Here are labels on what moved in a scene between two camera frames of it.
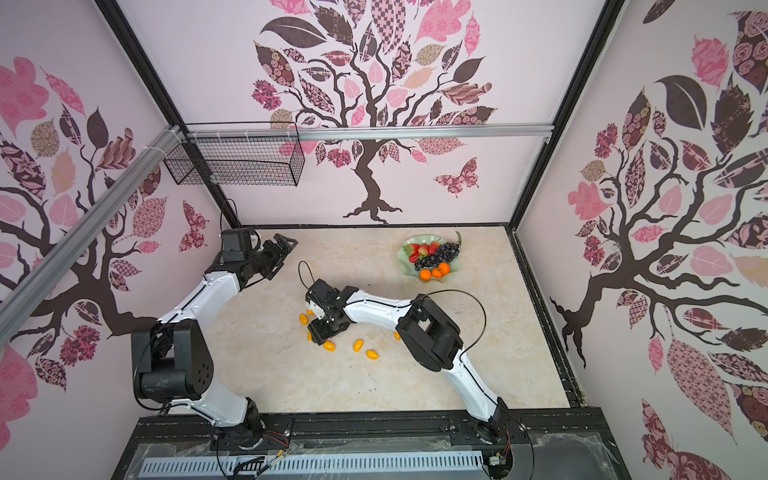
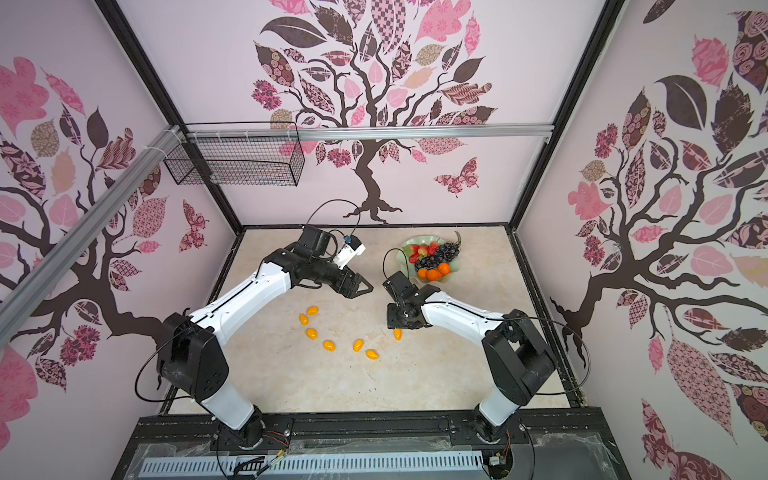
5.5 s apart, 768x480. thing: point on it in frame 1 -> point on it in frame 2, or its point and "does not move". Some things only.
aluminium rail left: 19,300 does not move
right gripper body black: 325,329 -> 396,316
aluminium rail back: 371,132 does not move
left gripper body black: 264,260 -> 339,279
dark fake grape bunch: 444,254 does not move
